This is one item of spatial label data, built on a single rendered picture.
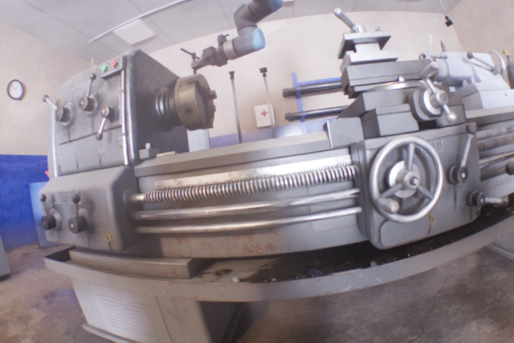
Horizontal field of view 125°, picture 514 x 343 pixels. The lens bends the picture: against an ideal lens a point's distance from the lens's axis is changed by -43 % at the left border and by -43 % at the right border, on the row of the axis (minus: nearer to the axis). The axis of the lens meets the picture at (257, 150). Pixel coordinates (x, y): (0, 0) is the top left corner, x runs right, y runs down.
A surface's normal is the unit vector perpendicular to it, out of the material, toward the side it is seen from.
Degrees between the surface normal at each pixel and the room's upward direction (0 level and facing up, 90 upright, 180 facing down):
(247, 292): 90
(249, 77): 90
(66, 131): 90
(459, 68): 94
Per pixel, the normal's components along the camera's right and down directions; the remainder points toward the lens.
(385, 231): -0.14, -0.04
